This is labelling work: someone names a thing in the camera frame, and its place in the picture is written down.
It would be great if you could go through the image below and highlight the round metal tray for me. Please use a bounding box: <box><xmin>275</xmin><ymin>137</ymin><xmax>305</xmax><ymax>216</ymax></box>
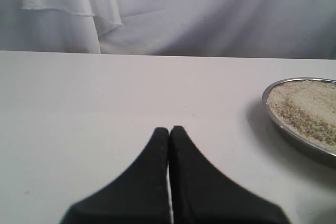
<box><xmin>262</xmin><ymin>78</ymin><xmax>335</xmax><ymax>167</ymax></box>

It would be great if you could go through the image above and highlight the white fabric backdrop curtain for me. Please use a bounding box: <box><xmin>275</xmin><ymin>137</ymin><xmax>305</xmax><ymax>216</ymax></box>
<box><xmin>1</xmin><ymin>0</ymin><xmax>335</xmax><ymax>59</ymax></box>

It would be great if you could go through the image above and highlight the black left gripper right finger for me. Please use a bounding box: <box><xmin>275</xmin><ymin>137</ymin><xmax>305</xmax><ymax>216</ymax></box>
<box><xmin>169</xmin><ymin>126</ymin><xmax>290</xmax><ymax>223</ymax></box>

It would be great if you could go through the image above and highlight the rice in metal tray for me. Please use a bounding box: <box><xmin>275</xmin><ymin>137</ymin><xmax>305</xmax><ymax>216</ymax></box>
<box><xmin>267</xmin><ymin>80</ymin><xmax>335</xmax><ymax>152</ymax></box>

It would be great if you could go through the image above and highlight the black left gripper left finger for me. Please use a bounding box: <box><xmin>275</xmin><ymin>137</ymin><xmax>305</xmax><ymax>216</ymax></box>
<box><xmin>61</xmin><ymin>127</ymin><xmax>171</xmax><ymax>223</ymax></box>

